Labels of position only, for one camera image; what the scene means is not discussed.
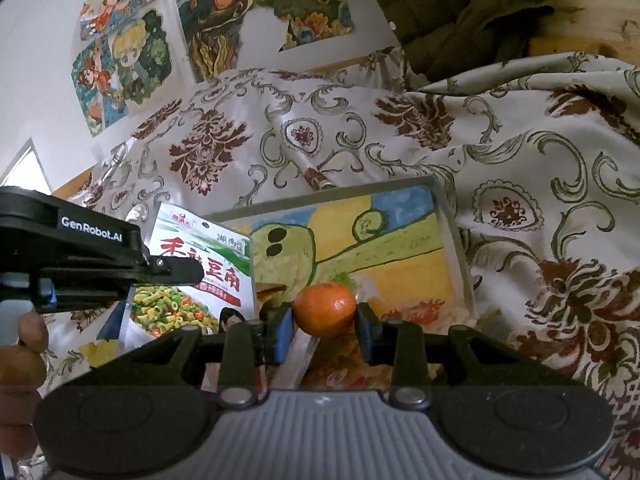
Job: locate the green bean snack packet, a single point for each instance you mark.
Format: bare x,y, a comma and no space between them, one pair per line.
200,260

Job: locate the cartoon children wall poster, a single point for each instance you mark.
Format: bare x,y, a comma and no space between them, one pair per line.
130,60

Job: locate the bright window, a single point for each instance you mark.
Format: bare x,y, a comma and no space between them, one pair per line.
25,170

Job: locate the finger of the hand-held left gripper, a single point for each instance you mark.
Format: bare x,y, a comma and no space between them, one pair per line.
175,272

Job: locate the person's left hand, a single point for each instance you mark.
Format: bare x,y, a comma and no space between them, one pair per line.
20,370

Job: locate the grey tray box with cartoon painting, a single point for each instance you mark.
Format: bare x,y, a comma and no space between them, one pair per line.
400,240

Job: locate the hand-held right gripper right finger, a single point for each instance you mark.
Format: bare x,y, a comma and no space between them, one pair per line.
367,332

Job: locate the wooden bed end board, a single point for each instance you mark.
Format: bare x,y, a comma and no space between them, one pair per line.
590,25

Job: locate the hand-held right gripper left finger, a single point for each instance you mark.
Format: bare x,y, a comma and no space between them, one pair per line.
282,335

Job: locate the floral printed blanket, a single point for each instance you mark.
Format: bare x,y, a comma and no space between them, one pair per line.
525,185

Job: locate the olive quilted jacket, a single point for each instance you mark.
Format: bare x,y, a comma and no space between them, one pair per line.
440,10

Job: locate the orange tangerine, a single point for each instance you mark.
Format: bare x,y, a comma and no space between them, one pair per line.
325,310

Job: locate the white green snack packet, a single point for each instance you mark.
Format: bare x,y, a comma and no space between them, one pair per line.
370,290

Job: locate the beige rice cracker packet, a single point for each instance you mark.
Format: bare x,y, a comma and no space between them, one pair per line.
350,370

